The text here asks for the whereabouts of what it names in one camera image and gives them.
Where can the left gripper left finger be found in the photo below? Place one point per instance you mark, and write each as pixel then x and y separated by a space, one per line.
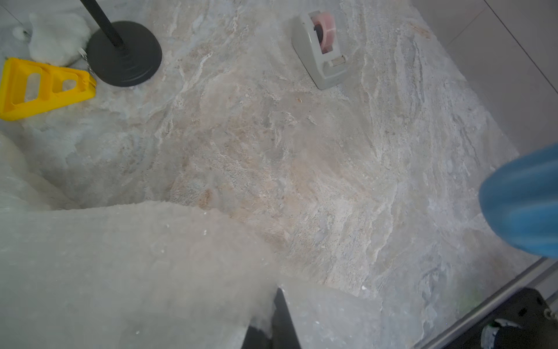
pixel 256 339

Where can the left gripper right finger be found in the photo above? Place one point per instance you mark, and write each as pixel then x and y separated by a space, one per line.
pixel 284 334

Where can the blue ribbed vase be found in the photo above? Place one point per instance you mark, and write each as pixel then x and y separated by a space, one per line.
pixel 519 202

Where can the clear bubble wrap sheet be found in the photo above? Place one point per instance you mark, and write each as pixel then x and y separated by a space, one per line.
pixel 24 190

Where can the black microphone stand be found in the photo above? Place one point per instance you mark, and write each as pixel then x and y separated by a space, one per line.
pixel 122 54

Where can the yellow triangle ruler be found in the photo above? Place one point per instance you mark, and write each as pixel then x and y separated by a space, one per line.
pixel 58 87

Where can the white crumpled object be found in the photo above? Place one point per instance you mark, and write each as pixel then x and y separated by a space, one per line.
pixel 58 39

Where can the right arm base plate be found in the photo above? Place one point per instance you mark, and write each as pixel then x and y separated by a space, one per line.
pixel 523 321

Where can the aluminium mounting rail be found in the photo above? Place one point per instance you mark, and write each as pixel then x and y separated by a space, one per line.
pixel 541 276

